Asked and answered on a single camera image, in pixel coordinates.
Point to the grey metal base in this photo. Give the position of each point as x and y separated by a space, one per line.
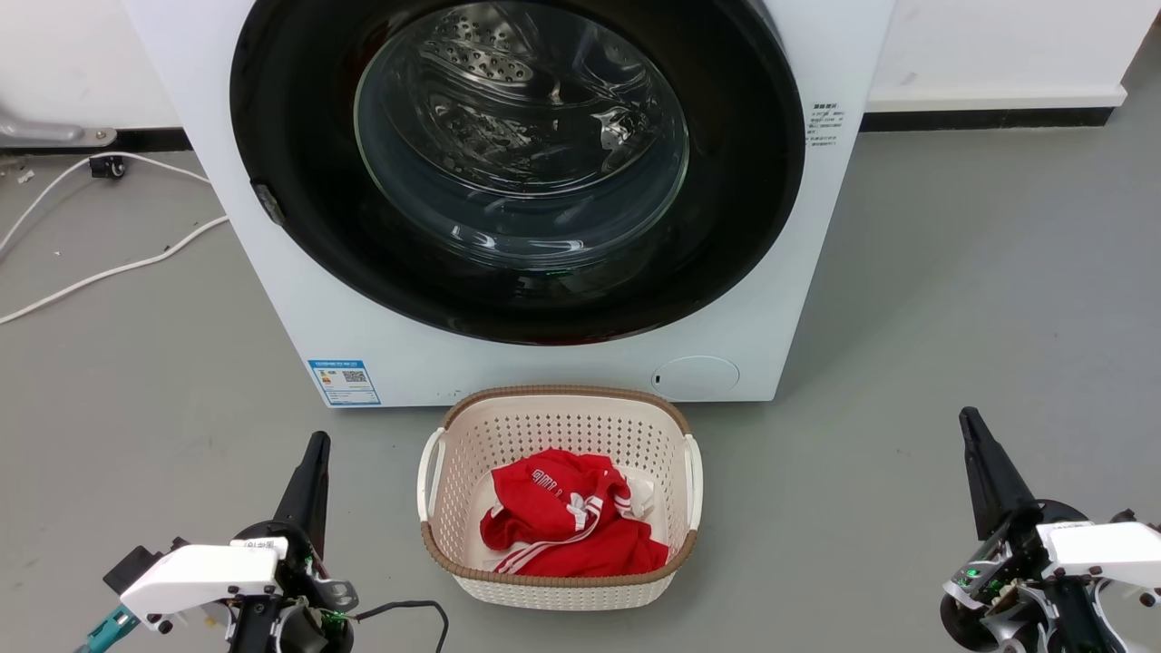
45 132

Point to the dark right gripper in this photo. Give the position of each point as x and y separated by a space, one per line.
1020 580

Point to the cream perforated laundry basket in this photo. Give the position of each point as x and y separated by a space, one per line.
553 422

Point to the round white filter cover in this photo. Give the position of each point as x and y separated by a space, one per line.
696 377

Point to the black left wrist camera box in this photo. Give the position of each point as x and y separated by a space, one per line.
131 570

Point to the red garment white stripes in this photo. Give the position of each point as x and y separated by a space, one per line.
544 508

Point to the white front-load washing machine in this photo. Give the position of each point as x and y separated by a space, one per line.
544 372

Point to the blue energy label sticker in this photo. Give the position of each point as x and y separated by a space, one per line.
345 383

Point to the small text sticker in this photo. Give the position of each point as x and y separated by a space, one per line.
825 125

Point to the teal connector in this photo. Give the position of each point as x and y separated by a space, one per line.
109 628

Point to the black round glass washer door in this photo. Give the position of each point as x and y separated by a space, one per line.
735 227

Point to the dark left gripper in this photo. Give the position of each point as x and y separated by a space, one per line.
308 599

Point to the black caster wheel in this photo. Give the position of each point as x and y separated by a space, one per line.
109 167

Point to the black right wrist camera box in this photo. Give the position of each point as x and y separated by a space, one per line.
1125 517

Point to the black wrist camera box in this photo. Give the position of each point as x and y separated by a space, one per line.
131 570
1125 517

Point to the black baseboard strip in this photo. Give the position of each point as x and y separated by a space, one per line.
989 120

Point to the stainless steel washer drum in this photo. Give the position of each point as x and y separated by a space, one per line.
490 63

